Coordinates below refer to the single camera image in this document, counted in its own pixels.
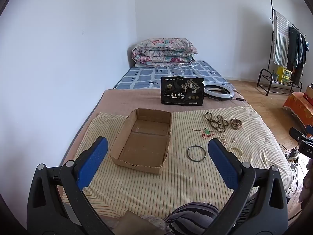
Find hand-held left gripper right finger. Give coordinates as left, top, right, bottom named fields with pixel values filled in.
left=203, top=138, right=289, bottom=235

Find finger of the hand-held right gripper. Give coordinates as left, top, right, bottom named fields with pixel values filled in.
left=289, top=125, right=313, bottom=142

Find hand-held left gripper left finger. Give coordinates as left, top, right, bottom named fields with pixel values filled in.
left=27, top=136, right=115, bottom=235

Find black bangle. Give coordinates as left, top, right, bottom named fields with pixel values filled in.
left=187, top=146, right=204, bottom=162

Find green pendant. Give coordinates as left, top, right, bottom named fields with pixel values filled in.
left=191, top=127, right=215, bottom=138

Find dark wooden bead necklace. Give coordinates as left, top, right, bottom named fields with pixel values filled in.
left=204, top=113, right=230, bottom=132

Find cardboard box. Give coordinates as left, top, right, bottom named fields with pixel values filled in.
left=109, top=108, right=173, bottom=175

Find person's right forearm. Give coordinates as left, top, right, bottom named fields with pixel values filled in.
left=301, top=158, right=313, bottom=202

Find white power strip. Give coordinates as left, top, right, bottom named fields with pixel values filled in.
left=284, top=148, right=299, bottom=161

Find beige striped cloth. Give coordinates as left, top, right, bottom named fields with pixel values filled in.
left=62, top=105, right=294, bottom=226

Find yellow box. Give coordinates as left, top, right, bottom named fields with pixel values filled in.
left=276, top=66, right=292, bottom=84

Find person's striped trouser leg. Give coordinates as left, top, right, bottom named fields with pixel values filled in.
left=164, top=193, right=260, bottom=235

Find black metal clothes rack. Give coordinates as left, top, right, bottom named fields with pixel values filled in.
left=256, top=0, right=307, bottom=96

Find brown blanket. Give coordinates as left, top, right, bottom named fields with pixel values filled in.
left=60, top=88, right=252, bottom=174

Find dark hanging clothes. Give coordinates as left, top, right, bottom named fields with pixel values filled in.
left=286, top=26, right=307, bottom=84

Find black printed snack bag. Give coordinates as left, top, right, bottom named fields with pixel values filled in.
left=161, top=76, right=205, bottom=107

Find striped hanging towel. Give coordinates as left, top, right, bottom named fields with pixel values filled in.
left=272, top=10, right=290, bottom=66

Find blue checkered bedsheet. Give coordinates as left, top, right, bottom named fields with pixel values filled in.
left=113, top=59, right=236, bottom=91

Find folded floral quilt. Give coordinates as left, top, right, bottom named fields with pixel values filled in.
left=131, top=38, right=198, bottom=68

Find tangled floor cables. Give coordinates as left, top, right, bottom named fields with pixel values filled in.
left=279, top=144, right=307, bottom=197

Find white ring light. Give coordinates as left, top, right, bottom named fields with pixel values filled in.
left=203, top=84, right=234, bottom=101

